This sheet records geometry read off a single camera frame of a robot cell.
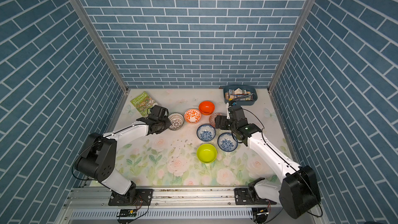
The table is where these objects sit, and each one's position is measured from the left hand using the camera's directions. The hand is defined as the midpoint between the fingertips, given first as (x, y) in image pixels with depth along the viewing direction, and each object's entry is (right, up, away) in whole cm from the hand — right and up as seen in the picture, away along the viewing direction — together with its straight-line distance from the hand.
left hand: (173, 123), depth 94 cm
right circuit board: (+45, -39, -23) cm, 64 cm away
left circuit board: (-17, -39, -22) cm, 48 cm away
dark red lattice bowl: (+1, +1, +5) cm, 5 cm away
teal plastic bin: (+53, +24, +24) cm, 62 cm away
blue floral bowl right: (+33, -11, -3) cm, 35 cm away
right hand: (+29, +3, -10) cm, 31 cm away
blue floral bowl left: (+20, -6, +2) cm, 21 cm away
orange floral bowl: (+11, +3, +8) cm, 14 cm away
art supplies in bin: (+45, +19, +22) cm, 53 cm away
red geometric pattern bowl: (+24, +2, +6) cm, 25 cm away
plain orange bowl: (+20, +9, +12) cm, 25 cm away
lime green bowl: (+20, -17, -6) cm, 27 cm away
